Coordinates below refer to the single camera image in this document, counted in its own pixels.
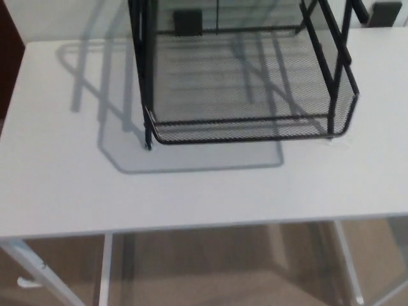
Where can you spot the dark brown wooden panel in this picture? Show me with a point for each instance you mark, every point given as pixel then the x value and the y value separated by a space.
pixel 9 48

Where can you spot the white desk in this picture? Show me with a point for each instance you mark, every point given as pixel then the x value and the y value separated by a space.
pixel 204 191

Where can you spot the black metal file rack frame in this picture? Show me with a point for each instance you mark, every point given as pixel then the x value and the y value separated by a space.
pixel 138 48

